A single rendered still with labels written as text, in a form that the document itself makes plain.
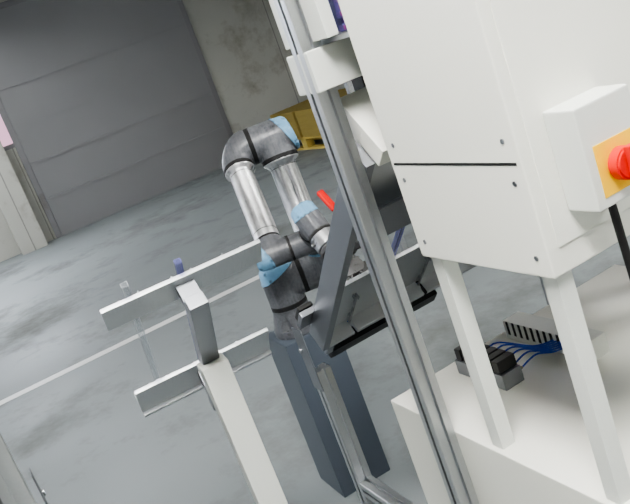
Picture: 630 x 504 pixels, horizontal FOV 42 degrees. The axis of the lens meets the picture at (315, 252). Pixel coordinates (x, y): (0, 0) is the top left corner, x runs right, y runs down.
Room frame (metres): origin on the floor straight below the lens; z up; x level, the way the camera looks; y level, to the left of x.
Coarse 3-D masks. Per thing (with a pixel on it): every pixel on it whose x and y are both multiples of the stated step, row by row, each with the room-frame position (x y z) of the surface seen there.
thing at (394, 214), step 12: (384, 168) 1.54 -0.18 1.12; (372, 180) 1.54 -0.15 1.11; (384, 180) 1.57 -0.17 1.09; (396, 180) 1.60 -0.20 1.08; (384, 192) 1.60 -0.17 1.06; (396, 192) 1.63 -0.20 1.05; (384, 204) 1.64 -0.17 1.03; (396, 204) 1.58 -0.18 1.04; (384, 216) 1.58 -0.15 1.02; (396, 216) 1.61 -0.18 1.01; (408, 216) 1.64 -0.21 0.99; (396, 228) 1.65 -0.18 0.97
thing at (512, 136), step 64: (384, 0) 1.21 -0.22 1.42; (448, 0) 1.08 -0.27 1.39; (512, 0) 1.06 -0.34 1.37; (576, 0) 1.09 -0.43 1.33; (384, 64) 1.26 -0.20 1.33; (448, 64) 1.12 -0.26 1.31; (512, 64) 1.05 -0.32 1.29; (576, 64) 1.08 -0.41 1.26; (384, 128) 1.32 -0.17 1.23; (448, 128) 1.16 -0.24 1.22; (512, 128) 1.04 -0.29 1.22; (576, 128) 1.00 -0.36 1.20; (448, 192) 1.21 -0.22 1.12; (512, 192) 1.07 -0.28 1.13; (576, 192) 1.03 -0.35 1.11; (448, 256) 1.26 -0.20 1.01; (512, 256) 1.11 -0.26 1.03; (576, 256) 1.05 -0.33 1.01; (576, 320) 1.06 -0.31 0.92; (576, 384) 1.07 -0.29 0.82
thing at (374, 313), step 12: (468, 264) 2.07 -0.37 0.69; (432, 276) 2.04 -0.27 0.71; (408, 288) 2.01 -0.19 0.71; (420, 288) 2.01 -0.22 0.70; (432, 288) 2.01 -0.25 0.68; (360, 312) 1.96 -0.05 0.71; (372, 312) 1.96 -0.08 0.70; (348, 324) 1.93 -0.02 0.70; (360, 324) 1.93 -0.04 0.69; (336, 336) 1.91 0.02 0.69; (348, 336) 1.91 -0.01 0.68
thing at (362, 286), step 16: (400, 256) 1.87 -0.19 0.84; (416, 256) 1.92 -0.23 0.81; (368, 272) 1.83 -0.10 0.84; (400, 272) 1.93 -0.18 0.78; (416, 272) 1.99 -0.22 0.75; (352, 288) 1.83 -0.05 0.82; (368, 288) 1.89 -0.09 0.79; (352, 304) 1.90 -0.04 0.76; (368, 304) 1.96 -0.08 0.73; (336, 320) 1.91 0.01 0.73
